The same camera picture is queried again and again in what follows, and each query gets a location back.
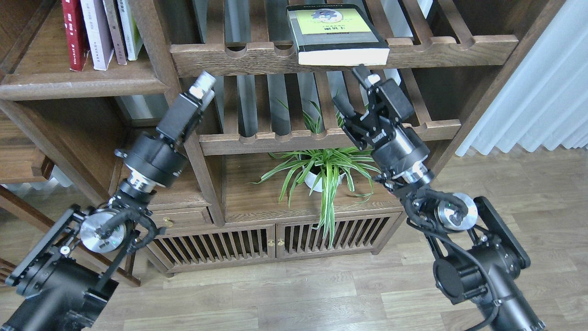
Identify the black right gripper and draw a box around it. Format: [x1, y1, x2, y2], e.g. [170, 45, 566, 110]
[333, 64, 432, 182]

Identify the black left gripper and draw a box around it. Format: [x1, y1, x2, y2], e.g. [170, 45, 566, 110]
[116, 71, 216, 188]

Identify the yellow and black thick book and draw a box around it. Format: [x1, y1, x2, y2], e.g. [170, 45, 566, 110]
[286, 4, 390, 67]

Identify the pale lilac paperback book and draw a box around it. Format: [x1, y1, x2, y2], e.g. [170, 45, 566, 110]
[80, 0, 114, 71]

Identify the red paperback book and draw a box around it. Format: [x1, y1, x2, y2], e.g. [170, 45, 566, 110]
[61, 0, 90, 72]

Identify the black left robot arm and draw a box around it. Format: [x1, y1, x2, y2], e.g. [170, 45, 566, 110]
[1, 71, 216, 331]

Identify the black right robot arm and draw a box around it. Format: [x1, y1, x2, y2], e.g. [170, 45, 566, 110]
[333, 65, 545, 331]

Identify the white green upright book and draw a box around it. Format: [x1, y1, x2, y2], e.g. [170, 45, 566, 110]
[117, 0, 143, 61]

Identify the white plant pot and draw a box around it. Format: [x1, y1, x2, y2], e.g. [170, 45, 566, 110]
[304, 166, 346, 195]

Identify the dark wooden bookshelf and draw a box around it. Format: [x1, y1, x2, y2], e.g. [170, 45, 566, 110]
[1, 0, 564, 274]

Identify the brown upright book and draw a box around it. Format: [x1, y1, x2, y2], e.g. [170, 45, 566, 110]
[103, 0, 128, 65]

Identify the brass drawer knob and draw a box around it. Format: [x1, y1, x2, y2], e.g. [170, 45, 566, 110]
[162, 217, 174, 228]

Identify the white curtain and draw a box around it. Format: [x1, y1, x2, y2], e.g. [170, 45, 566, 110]
[456, 0, 588, 156]

